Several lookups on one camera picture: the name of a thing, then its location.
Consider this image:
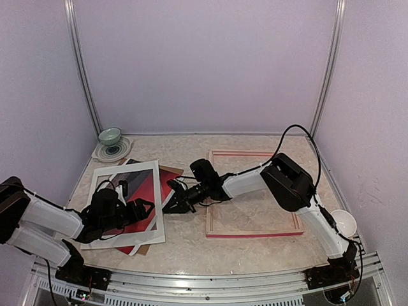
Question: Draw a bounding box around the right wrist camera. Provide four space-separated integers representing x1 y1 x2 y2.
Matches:
190 158 220 183

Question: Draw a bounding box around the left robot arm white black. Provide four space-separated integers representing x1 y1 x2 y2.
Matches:
1 177 155 284

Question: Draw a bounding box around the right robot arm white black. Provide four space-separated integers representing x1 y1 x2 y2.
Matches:
162 153 358 283

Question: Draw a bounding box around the aluminium front rail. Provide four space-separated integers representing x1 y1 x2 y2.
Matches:
22 251 393 306

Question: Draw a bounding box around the red and dark photo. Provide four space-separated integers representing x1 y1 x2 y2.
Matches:
92 159 184 258

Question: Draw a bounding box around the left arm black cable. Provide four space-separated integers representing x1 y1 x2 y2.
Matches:
44 259 58 306

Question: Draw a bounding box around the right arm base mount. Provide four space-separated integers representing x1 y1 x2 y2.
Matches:
305 265 360 290

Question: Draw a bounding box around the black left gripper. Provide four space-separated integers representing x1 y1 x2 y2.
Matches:
100 198 154 233

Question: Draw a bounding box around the left aluminium corner post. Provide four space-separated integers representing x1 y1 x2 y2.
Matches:
64 0 102 136

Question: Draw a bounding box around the green ceramic bowl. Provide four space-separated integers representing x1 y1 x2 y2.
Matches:
98 127 122 147

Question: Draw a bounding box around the pale green patterned plate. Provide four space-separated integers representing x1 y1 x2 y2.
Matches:
92 136 133 163

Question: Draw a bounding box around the white mat board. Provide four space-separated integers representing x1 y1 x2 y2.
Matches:
80 160 166 250

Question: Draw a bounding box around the brown backing board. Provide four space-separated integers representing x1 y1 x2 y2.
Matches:
117 166 184 256

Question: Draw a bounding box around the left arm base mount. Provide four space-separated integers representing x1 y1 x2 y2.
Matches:
55 266 112 291

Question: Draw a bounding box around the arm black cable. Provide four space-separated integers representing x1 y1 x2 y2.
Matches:
44 259 58 306
235 124 323 195

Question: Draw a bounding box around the aluminium corner post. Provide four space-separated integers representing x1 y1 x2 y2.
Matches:
310 0 347 137
64 0 102 136

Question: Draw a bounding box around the right aluminium corner post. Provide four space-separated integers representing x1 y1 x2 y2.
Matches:
310 0 347 137

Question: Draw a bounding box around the wooden picture frame pink edge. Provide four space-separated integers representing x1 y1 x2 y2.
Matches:
205 149 304 239

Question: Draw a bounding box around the orange white bowl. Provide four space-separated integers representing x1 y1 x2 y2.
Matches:
331 209 357 238

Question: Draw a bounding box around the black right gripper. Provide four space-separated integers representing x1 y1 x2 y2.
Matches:
162 182 208 214

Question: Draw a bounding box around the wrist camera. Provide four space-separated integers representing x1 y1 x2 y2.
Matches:
89 188 119 218
190 158 220 183

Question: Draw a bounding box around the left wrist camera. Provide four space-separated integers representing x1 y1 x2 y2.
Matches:
89 188 119 218

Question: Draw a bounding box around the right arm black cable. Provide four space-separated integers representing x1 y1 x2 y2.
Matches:
235 124 323 195

